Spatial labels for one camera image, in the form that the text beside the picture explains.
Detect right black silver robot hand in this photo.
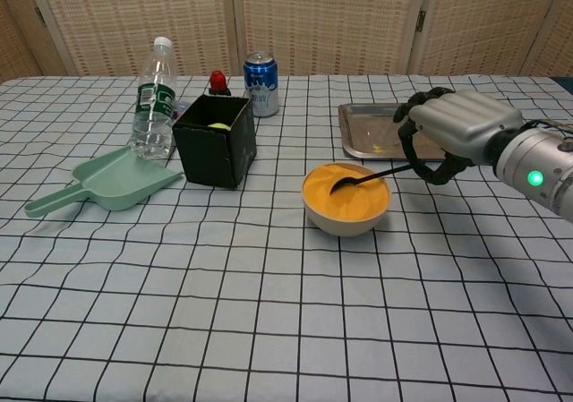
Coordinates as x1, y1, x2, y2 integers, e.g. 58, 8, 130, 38
392, 87, 524, 186

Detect black plastic spoon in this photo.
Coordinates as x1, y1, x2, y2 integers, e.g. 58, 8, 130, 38
329, 163, 415, 196

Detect cream round bowl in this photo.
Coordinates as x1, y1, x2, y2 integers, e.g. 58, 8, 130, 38
301, 162, 393, 237

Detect rectangular steel tray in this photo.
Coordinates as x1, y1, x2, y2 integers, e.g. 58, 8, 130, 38
338, 101, 449, 161

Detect woven bamboo folding screen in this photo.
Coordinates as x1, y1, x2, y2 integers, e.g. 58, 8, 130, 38
0, 0, 573, 81

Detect blue drink can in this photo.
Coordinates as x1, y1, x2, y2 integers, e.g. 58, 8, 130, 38
243, 52, 280, 118

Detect small black red-capped bottle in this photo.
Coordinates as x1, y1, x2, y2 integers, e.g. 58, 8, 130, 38
209, 70, 233, 98

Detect black open cube box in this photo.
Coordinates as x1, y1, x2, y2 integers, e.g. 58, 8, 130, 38
171, 94, 258, 190

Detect light blue checked tablecloth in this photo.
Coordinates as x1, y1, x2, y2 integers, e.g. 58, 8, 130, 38
0, 73, 573, 402

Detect clear plastic water bottle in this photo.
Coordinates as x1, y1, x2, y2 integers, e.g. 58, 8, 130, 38
129, 36, 177, 160

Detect green plastic dustpan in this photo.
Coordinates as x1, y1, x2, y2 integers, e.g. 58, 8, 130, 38
23, 145, 184, 218

